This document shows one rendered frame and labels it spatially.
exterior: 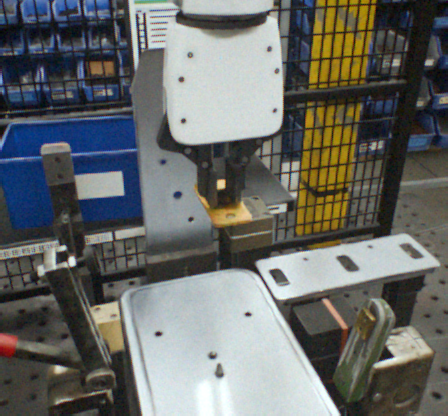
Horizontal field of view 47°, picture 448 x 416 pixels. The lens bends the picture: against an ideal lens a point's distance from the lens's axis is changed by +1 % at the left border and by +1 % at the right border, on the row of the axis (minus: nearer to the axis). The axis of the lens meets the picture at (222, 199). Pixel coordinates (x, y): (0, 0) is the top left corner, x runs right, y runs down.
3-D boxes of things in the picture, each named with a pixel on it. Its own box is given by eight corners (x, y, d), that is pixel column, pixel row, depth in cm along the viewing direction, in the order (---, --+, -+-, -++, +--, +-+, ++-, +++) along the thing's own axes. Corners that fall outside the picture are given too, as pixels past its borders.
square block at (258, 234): (267, 368, 102) (276, 216, 84) (229, 377, 100) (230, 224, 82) (253, 339, 109) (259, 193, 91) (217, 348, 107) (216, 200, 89)
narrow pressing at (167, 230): (214, 247, 87) (212, 44, 70) (147, 259, 84) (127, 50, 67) (213, 245, 87) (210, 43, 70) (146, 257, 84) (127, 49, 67)
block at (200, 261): (218, 374, 101) (217, 250, 86) (158, 388, 98) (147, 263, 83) (214, 362, 103) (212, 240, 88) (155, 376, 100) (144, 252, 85)
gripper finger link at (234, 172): (235, 142, 46) (234, 205, 49) (268, 137, 47) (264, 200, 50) (224, 129, 49) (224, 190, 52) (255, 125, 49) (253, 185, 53)
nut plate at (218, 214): (253, 221, 48) (254, 210, 47) (215, 228, 47) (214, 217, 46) (226, 181, 55) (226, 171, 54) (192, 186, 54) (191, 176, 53)
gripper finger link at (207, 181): (183, 148, 45) (185, 213, 48) (217, 144, 45) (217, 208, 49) (174, 135, 47) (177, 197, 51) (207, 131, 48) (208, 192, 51)
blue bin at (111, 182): (189, 212, 91) (186, 146, 84) (9, 230, 86) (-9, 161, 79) (178, 171, 105) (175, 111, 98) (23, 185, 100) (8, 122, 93)
